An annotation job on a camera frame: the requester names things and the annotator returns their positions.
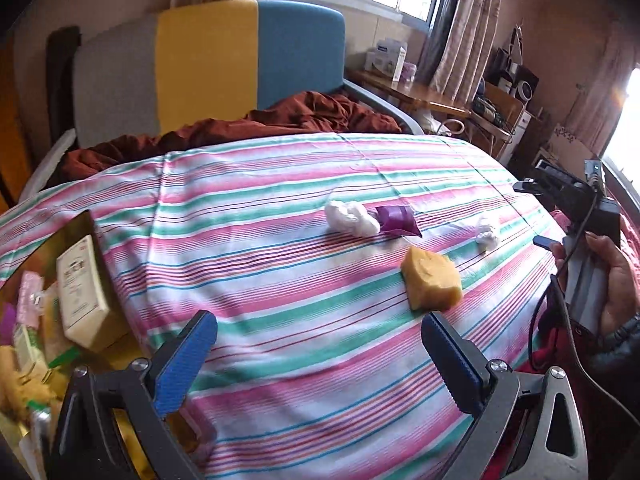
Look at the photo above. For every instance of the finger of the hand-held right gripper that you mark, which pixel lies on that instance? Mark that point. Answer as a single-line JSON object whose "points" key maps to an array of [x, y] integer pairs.
{"points": [[527, 186], [543, 243]]}

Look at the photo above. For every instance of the person's right forearm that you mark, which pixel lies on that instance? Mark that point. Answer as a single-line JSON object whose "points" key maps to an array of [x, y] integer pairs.
{"points": [[622, 341]]}

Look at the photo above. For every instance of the wooden desk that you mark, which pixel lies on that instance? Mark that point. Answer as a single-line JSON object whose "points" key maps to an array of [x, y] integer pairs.
{"points": [[415, 94]]}

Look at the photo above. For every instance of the white crumpled tissue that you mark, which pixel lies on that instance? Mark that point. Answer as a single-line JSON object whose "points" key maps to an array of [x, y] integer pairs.
{"points": [[350, 217]]}

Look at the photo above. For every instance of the black bed post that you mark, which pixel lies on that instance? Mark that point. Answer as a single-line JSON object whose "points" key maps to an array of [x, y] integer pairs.
{"points": [[62, 80]]}

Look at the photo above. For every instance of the small white crumpled paper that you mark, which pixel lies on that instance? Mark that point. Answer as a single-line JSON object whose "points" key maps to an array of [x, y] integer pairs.
{"points": [[486, 231]]}

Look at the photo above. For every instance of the pink green striped bed sheet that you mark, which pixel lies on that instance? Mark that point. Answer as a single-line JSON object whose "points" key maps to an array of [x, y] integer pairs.
{"points": [[250, 260]]}

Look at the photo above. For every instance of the purple packet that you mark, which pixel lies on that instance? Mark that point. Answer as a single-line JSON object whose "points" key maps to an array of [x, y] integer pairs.
{"points": [[397, 220]]}

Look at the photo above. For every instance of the floral curtain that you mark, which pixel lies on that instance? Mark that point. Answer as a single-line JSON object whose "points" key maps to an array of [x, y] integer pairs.
{"points": [[470, 35]]}

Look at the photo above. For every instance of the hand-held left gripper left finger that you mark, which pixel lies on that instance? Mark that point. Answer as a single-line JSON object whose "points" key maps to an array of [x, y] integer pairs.
{"points": [[185, 360]]}

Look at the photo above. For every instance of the person's right hand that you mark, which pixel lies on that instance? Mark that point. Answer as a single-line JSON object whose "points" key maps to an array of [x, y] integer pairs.
{"points": [[620, 285]]}

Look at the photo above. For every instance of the white carton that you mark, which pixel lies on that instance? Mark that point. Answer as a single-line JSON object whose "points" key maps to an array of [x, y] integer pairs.
{"points": [[82, 290]]}

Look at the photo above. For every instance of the yellow sponge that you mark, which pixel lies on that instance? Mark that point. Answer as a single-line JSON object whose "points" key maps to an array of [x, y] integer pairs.
{"points": [[432, 277]]}

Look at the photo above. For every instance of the grey bed frame rail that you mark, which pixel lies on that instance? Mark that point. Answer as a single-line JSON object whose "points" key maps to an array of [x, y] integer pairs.
{"points": [[387, 110]]}

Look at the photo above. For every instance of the grey yellow blue headboard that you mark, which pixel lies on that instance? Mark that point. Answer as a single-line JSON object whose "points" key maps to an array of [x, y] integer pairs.
{"points": [[205, 60]]}

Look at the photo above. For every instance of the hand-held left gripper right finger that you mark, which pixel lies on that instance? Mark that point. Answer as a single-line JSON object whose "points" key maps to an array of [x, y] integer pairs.
{"points": [[452, 360]]}

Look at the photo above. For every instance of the pink packet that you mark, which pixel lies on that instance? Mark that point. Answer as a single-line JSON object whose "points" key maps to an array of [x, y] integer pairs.
{"points": [[28, 297]]}

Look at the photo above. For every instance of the white blue box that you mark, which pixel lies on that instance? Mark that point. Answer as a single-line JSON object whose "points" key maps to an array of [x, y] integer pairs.
{"points": [[385, 60]]}

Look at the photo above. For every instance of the green white packet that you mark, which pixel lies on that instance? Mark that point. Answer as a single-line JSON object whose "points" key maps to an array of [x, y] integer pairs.
{"points": [[27, 347]]}

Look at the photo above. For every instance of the white bed rail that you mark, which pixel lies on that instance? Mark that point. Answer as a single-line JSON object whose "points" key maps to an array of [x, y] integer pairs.
{"points": [[50, 157]]}

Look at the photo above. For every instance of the gold metal tin box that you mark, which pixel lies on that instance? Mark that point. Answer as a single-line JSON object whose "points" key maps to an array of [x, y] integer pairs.
{"points": [[75, 230]]}

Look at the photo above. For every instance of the brown blanket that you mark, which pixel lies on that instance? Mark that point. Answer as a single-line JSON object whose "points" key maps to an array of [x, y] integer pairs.
{"points": [[310, 110]]}

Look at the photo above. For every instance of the wooden wardrobe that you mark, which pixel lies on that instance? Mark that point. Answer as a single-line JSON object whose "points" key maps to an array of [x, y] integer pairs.
{"points": [[10, 135]]}

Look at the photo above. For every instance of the black stereo speaker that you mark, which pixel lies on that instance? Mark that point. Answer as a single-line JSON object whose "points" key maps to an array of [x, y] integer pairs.
{"points": [[520, 85]]}

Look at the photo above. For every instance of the person's red clothing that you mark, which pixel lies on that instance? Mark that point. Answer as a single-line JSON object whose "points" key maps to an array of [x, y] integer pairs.
{"points": [[550, 357]]}

